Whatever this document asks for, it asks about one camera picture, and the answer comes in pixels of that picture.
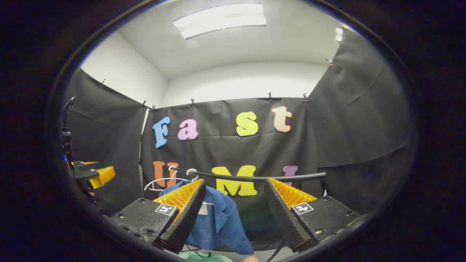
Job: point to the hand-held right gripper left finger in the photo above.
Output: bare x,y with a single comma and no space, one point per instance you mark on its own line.
187,214

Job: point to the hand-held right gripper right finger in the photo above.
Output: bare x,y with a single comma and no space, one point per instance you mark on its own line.
284,214

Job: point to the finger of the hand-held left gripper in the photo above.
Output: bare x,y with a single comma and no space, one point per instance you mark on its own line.
103,175
87,164

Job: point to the blue knit garment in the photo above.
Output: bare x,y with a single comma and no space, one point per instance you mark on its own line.
222,218

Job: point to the green laundry hamper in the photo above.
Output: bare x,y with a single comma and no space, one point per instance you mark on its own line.
204,257

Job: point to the small ceiling light panel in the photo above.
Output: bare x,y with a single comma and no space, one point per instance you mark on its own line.
339,34

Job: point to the large ceiling light panel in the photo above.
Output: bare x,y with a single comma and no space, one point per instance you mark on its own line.
220,20

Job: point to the black clothes rail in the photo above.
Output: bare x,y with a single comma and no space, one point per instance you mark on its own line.
236,178

